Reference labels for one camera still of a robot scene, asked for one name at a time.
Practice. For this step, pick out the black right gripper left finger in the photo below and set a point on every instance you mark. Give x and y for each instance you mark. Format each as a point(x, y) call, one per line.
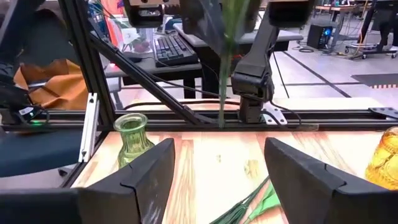
point(133, 199)

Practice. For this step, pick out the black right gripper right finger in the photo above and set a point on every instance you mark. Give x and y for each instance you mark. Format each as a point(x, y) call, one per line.
point(308, 196)

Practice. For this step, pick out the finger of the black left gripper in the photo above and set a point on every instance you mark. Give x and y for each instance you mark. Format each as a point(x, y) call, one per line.
point(202, 18)
point(258, 12)

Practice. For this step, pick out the dark red artificial tulip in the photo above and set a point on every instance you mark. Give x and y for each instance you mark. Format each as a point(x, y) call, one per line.
point(264, 203)

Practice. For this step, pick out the blue artificial flower bunch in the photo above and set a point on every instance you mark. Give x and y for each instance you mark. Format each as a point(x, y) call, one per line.
point(231, 214)
point(224, 77)

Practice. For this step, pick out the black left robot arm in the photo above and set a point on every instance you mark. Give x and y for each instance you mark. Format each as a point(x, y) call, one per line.
point(252, 77)

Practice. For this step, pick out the green glass vase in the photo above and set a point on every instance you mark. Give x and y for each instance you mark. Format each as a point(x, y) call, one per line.
point(132, 137)

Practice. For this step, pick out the amber glass vase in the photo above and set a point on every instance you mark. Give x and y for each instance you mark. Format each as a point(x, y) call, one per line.
point(384, 161)

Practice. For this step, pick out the computer keyboard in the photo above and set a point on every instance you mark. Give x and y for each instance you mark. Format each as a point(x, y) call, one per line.
point(174, 49)

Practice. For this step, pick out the clear plastic container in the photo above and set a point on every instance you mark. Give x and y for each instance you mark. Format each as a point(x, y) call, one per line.
point(136, 40)

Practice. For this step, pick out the black computer mouse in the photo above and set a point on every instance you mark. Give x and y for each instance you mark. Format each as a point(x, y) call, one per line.
point(136, 59)

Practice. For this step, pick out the grey keyboard desk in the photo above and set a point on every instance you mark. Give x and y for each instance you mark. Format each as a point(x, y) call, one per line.
point(146, 67)

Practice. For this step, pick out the orange red packaging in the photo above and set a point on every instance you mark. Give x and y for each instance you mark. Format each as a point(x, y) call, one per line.
point(112, 25)

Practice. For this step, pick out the black computer tower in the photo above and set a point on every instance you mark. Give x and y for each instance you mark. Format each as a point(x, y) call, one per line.
point(317, 39)

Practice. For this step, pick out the wooden top table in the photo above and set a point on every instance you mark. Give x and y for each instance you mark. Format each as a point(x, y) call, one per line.
point(342, 8)

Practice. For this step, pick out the silver aluminium bar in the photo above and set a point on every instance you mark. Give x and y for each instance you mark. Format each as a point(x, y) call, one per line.
point(90, 124)

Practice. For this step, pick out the dark teal chair seat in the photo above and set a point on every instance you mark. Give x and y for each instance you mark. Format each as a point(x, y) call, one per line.
point(34, 152)

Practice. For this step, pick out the dark grey chair backrest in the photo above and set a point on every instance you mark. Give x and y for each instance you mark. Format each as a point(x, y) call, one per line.
point(46, 40)

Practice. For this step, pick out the black wheeled stand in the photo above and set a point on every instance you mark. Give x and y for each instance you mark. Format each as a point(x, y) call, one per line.
point(385, 25)

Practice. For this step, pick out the tan brown bag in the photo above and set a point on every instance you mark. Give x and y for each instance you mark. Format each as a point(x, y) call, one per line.
point(59, 87)

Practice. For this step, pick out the black mat striped edge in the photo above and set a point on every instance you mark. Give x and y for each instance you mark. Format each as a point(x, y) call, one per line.
point(376, 79)

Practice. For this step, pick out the black device green light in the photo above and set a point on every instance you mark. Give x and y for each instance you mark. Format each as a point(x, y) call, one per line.
point(12, 96)

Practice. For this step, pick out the black aluminium table frame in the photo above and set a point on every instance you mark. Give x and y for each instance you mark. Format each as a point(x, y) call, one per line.
point(342, 119)

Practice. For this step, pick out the silver arm base bracket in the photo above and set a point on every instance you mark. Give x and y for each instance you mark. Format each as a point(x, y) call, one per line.
point(275, 113)

